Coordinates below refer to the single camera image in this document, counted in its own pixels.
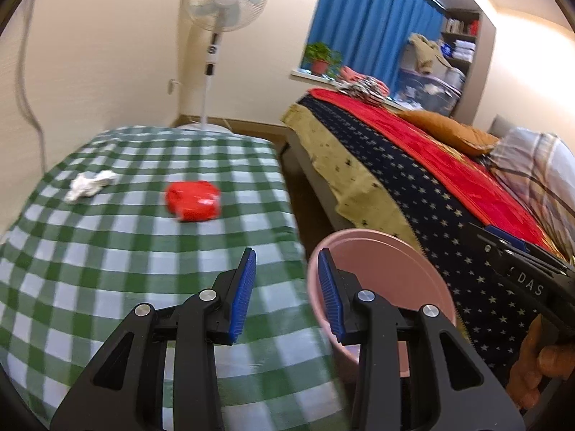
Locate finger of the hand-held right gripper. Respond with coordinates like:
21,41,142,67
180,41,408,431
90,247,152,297
463,222,571,279
484,226,566,261

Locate red floral blanket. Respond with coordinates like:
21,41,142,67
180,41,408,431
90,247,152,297
310,88,567,256

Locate red plastic bag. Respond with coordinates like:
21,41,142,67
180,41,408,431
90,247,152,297
165,180,222,222

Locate small clear storage box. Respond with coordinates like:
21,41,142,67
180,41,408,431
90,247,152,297
442,65,465,88

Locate white wall cable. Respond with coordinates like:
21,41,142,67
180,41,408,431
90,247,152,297
15,0,48,167

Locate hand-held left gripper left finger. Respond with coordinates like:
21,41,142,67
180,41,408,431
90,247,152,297
49,247,258,431

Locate potted green plant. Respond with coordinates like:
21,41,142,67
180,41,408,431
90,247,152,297
303,42,343,77

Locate blue curtain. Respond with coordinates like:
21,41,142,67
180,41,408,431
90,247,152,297
305,0,447,95

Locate person's right hand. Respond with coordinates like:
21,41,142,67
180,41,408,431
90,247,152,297
507,314,575,411

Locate white paper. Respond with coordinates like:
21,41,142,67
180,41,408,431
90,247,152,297
65,171,116,203

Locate orange pillow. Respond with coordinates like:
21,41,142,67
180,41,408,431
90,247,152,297
395,108,499,157

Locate grey bookshelf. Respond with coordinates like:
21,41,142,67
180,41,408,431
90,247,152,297
440,6,497,126

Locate yellow bed sheet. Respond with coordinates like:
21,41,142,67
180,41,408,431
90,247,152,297
281,103,423,252

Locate beige jacket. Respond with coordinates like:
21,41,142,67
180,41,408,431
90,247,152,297
406,32,450,75

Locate plaid pillow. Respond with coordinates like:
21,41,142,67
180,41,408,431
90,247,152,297
487,126,575,256

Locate green checked tablecloth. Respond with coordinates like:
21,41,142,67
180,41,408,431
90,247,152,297
0,126,355,431

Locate large clear storage box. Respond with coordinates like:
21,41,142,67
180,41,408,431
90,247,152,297
397,67,463,117

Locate striped clothes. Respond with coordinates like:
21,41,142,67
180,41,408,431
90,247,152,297
337,76,389,106

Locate pink plastic bin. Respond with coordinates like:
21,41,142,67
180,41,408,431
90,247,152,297
307,229,458,378

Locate bed with star blanket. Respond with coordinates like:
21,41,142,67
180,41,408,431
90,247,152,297
299,94,562,369

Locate row of books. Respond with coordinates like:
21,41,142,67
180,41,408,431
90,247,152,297
445,17,479,36

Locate pink folded clothes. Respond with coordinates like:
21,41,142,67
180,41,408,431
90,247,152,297
339,66,382,88

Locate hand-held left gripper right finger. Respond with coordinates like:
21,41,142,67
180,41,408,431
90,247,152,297
317,248,526,431

